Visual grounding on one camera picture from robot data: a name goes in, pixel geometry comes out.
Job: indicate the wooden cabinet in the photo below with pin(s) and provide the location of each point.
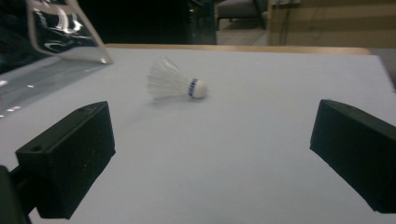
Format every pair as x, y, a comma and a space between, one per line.
331, 21

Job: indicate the grey sofa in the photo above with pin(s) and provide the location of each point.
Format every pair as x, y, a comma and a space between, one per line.
241, 11

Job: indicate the white feather shuttlecock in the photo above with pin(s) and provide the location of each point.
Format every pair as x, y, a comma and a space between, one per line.
174, 83

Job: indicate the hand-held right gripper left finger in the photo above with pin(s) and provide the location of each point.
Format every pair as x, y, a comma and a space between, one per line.
70, 155

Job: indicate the clear plastic bag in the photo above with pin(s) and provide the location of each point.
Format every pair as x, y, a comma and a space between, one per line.
59, 40

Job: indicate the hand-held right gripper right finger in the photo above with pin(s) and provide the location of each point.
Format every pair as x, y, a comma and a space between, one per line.
358, 149

